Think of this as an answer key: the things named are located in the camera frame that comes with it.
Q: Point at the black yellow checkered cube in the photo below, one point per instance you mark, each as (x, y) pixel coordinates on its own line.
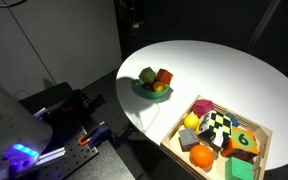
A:
(217, 125)

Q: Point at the white robot base blue light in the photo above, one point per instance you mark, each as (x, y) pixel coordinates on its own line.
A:
(10, 120)

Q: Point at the dark red toy fruit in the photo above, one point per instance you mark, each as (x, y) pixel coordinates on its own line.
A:
(147, 87)

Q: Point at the small yellow toy fruit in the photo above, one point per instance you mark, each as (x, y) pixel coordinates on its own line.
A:
(159, 87)

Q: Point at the light green toy cube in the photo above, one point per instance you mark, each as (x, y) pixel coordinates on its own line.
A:
(147, 75)

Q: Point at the orange red toy cube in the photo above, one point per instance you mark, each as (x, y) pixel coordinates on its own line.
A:
(164, 76)

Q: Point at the yellow toy lemon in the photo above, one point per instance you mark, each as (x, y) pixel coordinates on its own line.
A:
(191, 121)

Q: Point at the magenta toy cube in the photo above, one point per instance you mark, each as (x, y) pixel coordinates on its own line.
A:
(202, 107)

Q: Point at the wooden box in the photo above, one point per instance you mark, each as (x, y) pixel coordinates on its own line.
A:
(170, 146)

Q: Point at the grey toy cube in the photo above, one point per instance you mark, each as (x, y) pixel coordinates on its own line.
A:
(188, 138)

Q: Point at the orange toy fruit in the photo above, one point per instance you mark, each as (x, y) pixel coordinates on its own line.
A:
(201, 156)

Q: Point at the blue toy cube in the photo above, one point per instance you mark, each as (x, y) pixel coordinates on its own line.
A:
(234, 121)

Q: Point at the large green toy cube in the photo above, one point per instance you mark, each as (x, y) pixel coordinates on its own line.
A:
(239, 169)

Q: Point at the green plastic bowl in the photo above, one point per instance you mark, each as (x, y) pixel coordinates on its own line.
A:
(150, 94)

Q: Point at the purple clamp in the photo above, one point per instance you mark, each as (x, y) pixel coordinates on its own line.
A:
(100, 131)

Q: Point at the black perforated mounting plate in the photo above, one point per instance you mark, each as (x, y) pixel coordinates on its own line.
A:
(74, 156)

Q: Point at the orange cube with number six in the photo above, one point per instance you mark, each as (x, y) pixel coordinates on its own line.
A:
(242, 141)

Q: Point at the aluminium rail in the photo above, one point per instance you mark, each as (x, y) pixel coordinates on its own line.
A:
(52, 156)

